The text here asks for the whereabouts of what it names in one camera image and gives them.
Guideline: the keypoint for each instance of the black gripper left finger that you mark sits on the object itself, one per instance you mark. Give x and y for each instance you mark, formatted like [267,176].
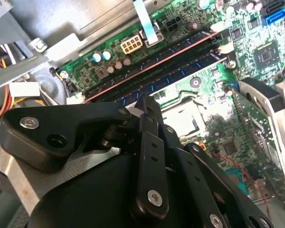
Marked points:
[57,123]

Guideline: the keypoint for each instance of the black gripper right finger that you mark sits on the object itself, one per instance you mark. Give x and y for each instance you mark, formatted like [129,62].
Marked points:
[204,175]

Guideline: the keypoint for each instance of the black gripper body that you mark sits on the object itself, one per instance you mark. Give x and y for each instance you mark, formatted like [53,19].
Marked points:
[90,194]

